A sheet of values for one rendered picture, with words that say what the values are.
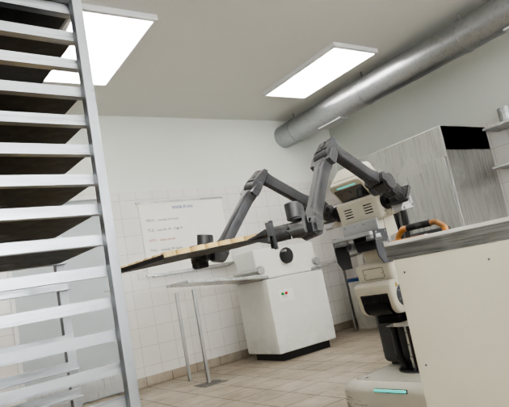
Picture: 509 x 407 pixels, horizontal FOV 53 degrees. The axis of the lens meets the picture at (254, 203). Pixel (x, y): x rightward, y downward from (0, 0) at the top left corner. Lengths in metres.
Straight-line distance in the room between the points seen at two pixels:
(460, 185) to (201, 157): 3.03
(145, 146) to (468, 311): 4.95
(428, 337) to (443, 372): 0.12
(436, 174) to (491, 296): 3.93
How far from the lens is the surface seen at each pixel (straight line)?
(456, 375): 1.82
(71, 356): 1.93
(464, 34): 5.34
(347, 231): 2.62
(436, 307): 1.80
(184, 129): 6.50
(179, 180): 6.24
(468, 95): 6.48
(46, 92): 1.62
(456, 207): 5.45
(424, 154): 5.69
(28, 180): 1.52
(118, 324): 1.50
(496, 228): 1.66
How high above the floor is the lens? 0.85
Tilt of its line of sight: 9 degrees up
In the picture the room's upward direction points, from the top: 11 degrees counter-clockwise
